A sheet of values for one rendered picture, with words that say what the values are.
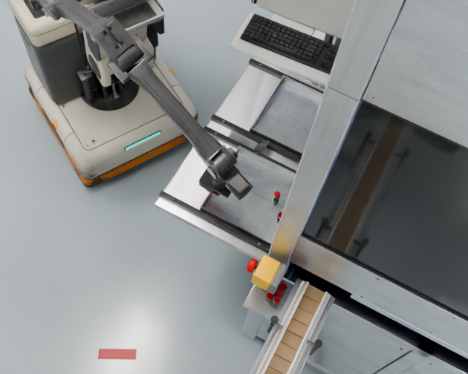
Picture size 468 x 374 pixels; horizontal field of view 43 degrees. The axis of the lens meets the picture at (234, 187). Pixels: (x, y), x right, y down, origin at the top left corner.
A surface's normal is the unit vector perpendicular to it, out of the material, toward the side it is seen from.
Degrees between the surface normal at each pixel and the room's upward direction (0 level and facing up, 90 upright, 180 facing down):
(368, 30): 90
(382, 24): 90
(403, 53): 90
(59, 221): 0
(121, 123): 0
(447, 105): 90
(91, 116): 0
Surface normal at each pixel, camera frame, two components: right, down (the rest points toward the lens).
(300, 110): 0.07, -0.45
